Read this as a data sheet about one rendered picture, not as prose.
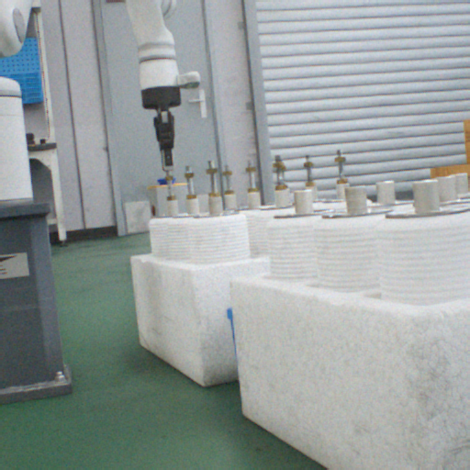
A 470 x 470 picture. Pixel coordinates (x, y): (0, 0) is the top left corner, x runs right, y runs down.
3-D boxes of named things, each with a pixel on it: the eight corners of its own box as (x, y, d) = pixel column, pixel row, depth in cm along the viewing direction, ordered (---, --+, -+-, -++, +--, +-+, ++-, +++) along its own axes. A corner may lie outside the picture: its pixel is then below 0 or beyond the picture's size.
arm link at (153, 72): (201, 82, 133) (197, 49, 132) (140, 87, 132) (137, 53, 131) (197, 89, 142) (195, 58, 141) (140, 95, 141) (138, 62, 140)
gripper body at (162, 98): (140, 91, 140) (145, 139, 141) (139, 83, 132) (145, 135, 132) (178, 87, 141) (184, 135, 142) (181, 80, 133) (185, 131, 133)
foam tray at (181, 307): (203, 387, 108) (190, 269, 107) (139, 345, 144) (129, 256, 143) (419, 342, 122) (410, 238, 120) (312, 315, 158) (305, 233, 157)
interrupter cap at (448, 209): (419, 222, 60) (419, 214, 60) (369, 221, 67) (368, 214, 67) (489, 212, 63) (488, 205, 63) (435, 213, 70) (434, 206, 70)
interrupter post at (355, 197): (353, 218, 74) (351, 186, 74) (341, 218, 76) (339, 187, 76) (374, 216, 75) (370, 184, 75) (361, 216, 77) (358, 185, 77)
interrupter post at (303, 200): (300, 218, 85) (297, 191, 85) (291, 218, 87) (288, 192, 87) (318, 217, 86) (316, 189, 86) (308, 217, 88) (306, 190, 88)
